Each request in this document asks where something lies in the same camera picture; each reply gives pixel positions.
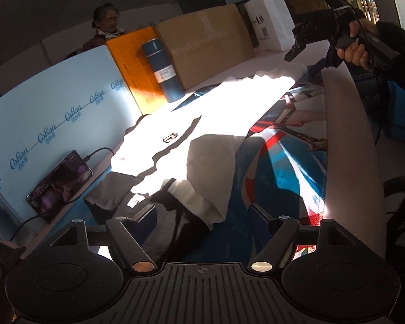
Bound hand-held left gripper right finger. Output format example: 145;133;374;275
250;203;375;273

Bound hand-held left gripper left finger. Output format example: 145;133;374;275
30;205;156;275

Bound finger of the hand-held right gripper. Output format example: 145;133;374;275
307;45;345;76
283;42;306;63

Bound white shirt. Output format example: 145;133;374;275
84;63;308;232

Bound person's right forearm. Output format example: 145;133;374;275
371;22;405;100

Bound person's right hand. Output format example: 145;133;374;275
336;18;372;71

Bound white paper bag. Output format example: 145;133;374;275
245;0;295;53

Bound brown cardboard box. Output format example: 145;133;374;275
154;4;257;92

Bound black smartphone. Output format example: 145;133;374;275
26;150;93;224

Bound dark blue vacuum bottle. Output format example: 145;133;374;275
141;39;185;103

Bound light blue carton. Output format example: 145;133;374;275
0;45;146;234

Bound orange box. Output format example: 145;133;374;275
106;26;187;115

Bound black phone cable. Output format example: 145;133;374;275
7;147;115;244

